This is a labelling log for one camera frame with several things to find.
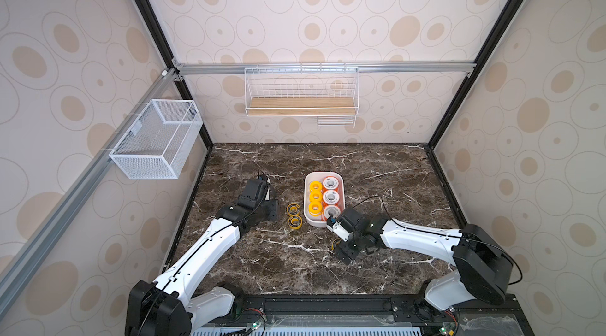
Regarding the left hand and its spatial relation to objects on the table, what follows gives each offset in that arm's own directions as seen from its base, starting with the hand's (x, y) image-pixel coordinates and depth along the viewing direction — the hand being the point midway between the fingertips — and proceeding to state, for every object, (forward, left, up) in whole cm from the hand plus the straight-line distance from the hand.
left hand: (279, 205), depth 81 cm
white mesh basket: (+35, +59, -6) cm, 69 cm away
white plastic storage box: (+20, -10, -10) cm, 24 cm away
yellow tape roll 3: (+6, -13, -14) cm, 20 cm away
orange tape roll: (+10, -19, -11) cm, 24 cm away
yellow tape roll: (+17, -13, -14) cm, 26 cm away
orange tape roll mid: (+17, -19, -11) cm, 28 cm away
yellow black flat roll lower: (+1, -5, -14) cm, 15 cm away
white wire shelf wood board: (+46, -19, +14) cm, 52 cm away
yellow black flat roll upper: (+7, -4, -15) cm, 16 cm away
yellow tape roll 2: (+13, -13, -14) cm, 23 cm away
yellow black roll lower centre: (-7, -20, -14) cm, 25 cm away
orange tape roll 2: (+4, -19, -11) cm, 22 cm away
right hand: (-10, -23, -14) cm, 28 cm away
